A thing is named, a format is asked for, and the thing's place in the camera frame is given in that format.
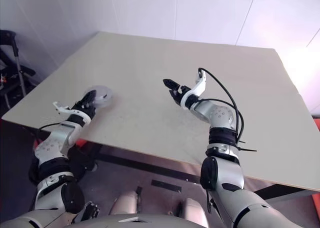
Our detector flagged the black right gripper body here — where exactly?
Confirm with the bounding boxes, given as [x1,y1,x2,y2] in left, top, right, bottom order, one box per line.
[172,86,191,106]

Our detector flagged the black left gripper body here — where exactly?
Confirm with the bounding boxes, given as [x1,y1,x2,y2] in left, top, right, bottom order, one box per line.
[72,100,97,118]

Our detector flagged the grey round motor end cap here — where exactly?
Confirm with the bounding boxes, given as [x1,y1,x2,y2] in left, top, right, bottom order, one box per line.
[84,84,115,101]

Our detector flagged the orange red cushion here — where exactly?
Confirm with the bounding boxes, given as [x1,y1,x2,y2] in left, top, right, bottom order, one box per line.
[73,137,87,149]

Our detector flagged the black zip tie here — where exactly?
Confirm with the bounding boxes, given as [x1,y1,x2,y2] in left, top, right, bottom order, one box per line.
[234,139,258,154]

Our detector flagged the black floor tape strip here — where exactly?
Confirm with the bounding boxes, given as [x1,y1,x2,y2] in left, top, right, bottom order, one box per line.
[151,179,182,193]

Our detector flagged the beige rounded left leg shell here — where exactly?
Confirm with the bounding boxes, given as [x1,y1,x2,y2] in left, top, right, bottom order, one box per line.
[109,187,141,215]

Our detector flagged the beige rounded leg shell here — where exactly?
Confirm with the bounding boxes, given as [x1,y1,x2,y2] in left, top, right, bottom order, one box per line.
[182,197,208,226]
[109,187,141,215]

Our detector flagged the beige rounded right leg shell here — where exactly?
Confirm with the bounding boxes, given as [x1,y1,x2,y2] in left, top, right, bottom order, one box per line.
[182,197,208,226]

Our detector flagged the grey robot torso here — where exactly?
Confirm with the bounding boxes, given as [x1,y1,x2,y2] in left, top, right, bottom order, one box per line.
[0,209,201,228]

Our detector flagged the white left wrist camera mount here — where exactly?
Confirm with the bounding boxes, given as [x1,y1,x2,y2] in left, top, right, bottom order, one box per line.
[52,101,92,125]

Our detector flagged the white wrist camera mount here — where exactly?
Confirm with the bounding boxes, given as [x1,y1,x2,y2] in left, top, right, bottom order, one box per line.
[180,71,208,111]
[52,101,92,125]

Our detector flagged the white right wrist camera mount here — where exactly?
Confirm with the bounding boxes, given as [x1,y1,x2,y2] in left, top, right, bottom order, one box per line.
[180,71,208,111]

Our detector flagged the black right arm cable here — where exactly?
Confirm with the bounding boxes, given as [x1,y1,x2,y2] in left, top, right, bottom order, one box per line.
[197,67,247,145]

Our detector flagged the black table frame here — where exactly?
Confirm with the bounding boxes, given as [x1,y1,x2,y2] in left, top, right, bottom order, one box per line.
[74,137,317,205]

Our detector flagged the black cart frame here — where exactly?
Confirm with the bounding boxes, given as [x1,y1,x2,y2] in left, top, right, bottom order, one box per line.
[0,29,37,109]

